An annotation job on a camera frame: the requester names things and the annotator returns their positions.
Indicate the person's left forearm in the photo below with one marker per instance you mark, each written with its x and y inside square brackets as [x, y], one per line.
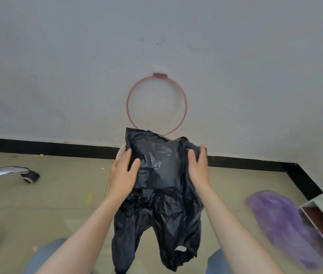
[87, 236]

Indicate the yellow tape strip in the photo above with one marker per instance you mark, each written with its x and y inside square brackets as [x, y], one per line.
[89, 198]

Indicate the person's left thumb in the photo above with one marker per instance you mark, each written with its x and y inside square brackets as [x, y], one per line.
[135, 168]

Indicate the person's right leg in jeans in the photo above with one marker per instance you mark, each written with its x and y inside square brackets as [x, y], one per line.
[217, 263]

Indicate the person's left hand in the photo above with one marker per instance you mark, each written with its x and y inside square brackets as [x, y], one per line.
[120, 179]

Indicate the black plastic garbage bag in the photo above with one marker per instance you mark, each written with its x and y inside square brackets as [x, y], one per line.
[164, 196]

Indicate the black baseboard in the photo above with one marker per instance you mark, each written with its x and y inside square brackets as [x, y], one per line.
[50, 148]

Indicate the person's left leg in jeans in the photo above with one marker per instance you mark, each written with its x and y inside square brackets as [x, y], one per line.
[43, 256]

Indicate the person's right hand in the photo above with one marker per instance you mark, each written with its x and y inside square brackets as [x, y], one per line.
[200, 174]

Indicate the person's right thumb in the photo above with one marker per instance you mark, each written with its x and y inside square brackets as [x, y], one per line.
[193, 159]

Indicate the person's leg in jeans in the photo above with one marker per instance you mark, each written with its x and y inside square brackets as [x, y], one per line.
[43, 256]
[217, 263]

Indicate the person's right forearm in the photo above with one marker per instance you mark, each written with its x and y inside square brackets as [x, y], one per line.
[233, 233]

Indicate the purple plastic bag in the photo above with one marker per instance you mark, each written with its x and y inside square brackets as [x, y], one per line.
[281, 222]

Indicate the chrome chair base leg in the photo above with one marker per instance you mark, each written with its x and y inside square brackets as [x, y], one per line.
[1, 171]

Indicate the black chair caster wheel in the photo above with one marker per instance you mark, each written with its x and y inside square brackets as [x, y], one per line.
[31, 177]

